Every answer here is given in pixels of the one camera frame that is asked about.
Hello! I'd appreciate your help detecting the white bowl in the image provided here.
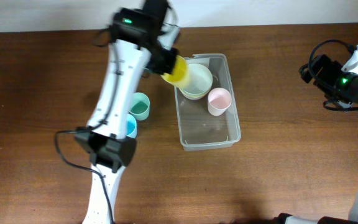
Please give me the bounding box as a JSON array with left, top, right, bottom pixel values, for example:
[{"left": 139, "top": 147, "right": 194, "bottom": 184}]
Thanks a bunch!
[{"left": 182, "top": 63, "right": 213, "bottom": 95}]

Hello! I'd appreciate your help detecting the green cup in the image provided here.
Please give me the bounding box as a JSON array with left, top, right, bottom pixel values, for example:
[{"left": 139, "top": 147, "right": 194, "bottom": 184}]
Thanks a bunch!
[{"left": 129, "top": 92, "right": 150, "bottom": 121}]

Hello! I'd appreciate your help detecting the clear plastic container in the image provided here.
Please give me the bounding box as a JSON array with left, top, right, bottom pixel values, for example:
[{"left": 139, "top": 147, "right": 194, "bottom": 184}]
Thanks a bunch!
[{"left": 174, "top": 54, "right": 241, "bottom": 151}]

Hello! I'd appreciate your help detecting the yellow cup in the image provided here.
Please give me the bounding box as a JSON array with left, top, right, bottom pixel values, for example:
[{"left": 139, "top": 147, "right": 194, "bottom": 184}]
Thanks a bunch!
[{"left": 161, "top": 55, "right": 190, "bottom": 88}]

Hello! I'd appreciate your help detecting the blue cup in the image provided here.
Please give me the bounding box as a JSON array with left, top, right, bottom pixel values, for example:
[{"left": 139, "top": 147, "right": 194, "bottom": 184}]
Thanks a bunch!
[{"left": 126, "top": 114, "right": 137, "bottom": 138}]

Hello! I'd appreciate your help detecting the pink cup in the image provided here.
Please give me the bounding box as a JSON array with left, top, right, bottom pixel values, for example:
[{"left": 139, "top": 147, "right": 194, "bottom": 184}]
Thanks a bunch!
[{"left": 208, "top": 88, "right": 232, "bottom": 116}]

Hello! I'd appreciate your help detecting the right black cable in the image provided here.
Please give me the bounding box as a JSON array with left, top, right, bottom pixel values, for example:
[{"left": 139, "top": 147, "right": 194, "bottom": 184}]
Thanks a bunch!
[{"left": 299, "top": 39, "right": 358, "bottom": 118}]

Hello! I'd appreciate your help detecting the yellow bowl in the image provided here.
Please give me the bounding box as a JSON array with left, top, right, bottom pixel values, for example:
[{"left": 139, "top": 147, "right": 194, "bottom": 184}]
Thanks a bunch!
[{"left": 180, "top": 89, "right": 208, "bottom": 100}]

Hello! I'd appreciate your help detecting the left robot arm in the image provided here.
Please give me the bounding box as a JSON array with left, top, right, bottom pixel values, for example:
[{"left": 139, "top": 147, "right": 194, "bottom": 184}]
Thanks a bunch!
[{"left": 74, "top": 0, "right": 180, "bottom": 223}]

